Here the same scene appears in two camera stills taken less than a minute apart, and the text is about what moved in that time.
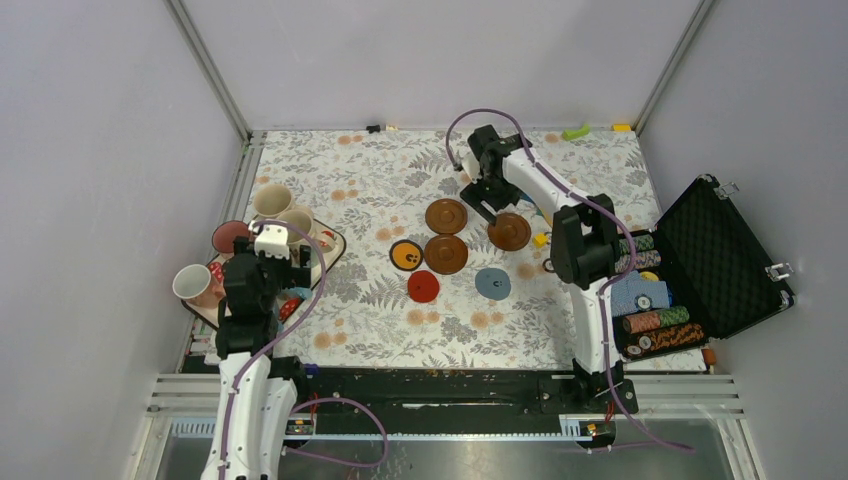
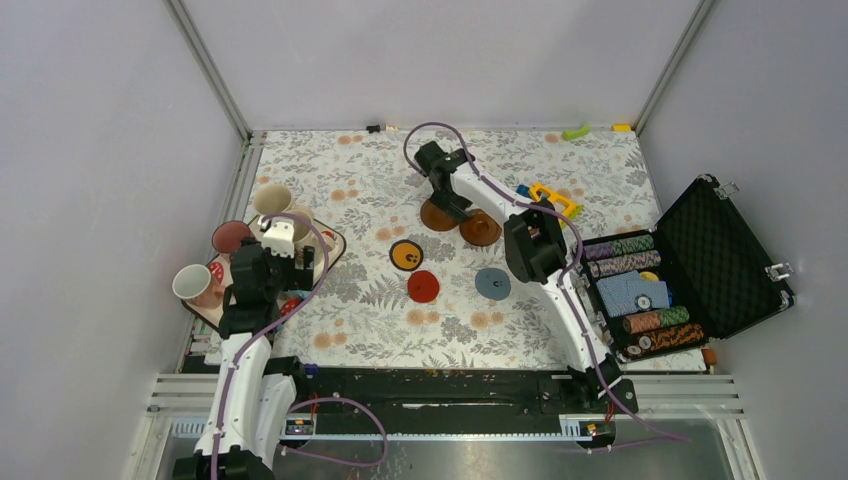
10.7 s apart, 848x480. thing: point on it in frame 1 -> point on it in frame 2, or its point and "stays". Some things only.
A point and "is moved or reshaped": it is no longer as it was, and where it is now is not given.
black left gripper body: (280, 274) stays
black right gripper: (474, 195) -> (454, 207)
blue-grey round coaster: (493, 283) stays
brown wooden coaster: (510, 232) is moved or reshaped
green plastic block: (576, 133) stays
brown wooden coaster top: (446, 216) stays
